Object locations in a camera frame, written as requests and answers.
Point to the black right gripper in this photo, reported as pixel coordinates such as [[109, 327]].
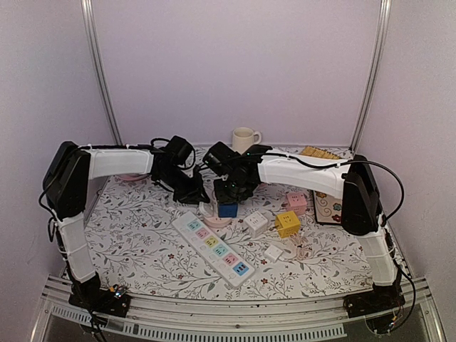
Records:
[[221, 199]]

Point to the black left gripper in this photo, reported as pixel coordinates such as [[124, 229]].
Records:
[[194, 192]]

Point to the dark blue cube socket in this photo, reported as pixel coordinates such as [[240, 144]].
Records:
[[227, 210]]

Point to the white tiger cube socket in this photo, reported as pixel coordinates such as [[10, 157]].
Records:
[[256, 224]]

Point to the pink cube socket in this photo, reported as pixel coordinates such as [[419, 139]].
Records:
[[296, 202]]

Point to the yellow cube socket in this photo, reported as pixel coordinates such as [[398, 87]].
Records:
[[287, 223]]

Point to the white multicolour power strip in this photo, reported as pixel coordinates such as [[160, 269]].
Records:
[[233, 268]]

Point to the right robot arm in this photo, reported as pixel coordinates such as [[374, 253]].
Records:
[[350, 181]]

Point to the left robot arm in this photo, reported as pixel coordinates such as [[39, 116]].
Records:
[[65, 188]]

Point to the round pink socket base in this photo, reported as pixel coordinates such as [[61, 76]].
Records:
[[215, 222]]

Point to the white ceramic mug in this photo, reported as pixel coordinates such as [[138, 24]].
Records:
[[243, 138]]

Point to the white flat charger adapter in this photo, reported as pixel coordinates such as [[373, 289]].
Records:
[[273, 253]]

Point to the woven bamboo tray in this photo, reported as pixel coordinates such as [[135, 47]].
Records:
[[311, 151]]

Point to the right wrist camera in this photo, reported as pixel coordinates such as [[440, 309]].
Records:
[[220, 159]]

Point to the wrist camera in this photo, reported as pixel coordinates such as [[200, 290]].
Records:
[[178, 150], [220, 159]]

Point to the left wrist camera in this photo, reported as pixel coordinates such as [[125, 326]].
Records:
[[178, 150]]

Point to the aluminium front rail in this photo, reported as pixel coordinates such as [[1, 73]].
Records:
[[318, 318]]

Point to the aluminium corner post left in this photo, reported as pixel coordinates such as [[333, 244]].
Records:
[[94, 48]]

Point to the aluminium corner post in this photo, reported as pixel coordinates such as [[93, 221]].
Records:
[[378, 49], [94, 48]]

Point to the aluminium corner post right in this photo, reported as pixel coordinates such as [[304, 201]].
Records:
[[378, 49]]

